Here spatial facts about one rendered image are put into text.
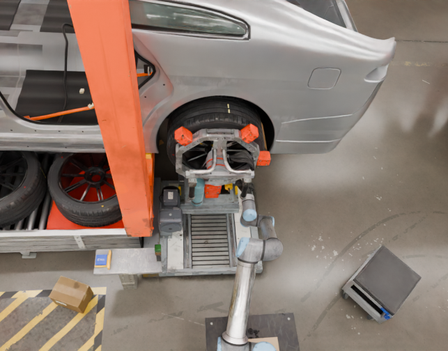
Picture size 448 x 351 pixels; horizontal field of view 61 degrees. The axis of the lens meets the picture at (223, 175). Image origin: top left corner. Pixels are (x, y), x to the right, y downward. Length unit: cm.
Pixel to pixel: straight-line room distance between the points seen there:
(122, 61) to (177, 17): 65
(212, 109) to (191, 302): 145
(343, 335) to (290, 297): 46
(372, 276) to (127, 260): 172
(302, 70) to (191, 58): 61
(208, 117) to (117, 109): 86
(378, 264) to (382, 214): 78
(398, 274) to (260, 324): 109
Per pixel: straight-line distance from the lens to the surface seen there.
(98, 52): 141
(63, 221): 305
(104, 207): 276
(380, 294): 299
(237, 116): 237
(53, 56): 324
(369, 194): 380
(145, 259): 262
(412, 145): 442
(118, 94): 153
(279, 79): 222
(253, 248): 212
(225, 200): 309
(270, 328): 270
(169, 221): 278
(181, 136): 229
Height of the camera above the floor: 288
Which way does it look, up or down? 56 degrees down
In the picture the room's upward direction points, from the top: 11 degrees clockwise
